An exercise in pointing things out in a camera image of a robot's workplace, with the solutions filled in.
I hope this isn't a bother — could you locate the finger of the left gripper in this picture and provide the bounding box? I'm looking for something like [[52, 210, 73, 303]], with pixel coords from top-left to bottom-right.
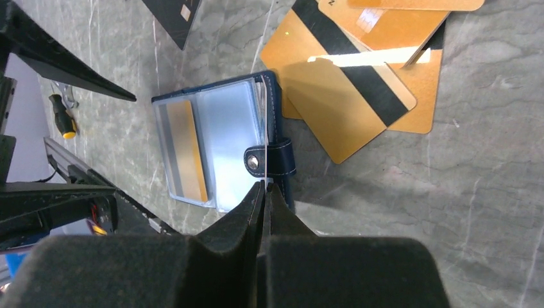
[[1, 182, 115, 251], [1, 1, 137, 101]]

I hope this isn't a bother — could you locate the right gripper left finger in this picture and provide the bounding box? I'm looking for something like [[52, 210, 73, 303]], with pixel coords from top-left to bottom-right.
[[1, 182, 264, 307]]

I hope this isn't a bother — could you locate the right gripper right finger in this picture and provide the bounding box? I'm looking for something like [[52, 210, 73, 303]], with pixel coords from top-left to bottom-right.
[[257, 185, 450, 307]]

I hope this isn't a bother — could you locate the blue leather card holder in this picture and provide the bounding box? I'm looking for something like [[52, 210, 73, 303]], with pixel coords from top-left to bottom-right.
[[151, 70, 296, 212]]

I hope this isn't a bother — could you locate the orange credit card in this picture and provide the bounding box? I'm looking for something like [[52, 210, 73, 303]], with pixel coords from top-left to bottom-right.
[[164, 100, 208, 203]]

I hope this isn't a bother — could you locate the black card stack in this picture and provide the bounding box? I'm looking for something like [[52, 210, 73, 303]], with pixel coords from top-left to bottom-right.
[[142, 0, 201, 50]]

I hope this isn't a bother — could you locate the loose orange card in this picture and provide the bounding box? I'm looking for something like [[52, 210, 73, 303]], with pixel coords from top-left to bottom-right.
[[260, 0, 418, 165]]

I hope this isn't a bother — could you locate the orange card stack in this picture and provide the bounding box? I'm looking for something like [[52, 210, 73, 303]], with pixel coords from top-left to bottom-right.
[[280, 0, 486, 135]]

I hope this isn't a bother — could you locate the silver wrench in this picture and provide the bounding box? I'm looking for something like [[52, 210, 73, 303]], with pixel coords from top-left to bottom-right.
[[51, 81, 79, 109]]

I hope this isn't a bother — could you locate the yellow black screwdriver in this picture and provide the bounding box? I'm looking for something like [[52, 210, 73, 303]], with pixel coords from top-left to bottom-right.
[[48, 94, 77, 139]]

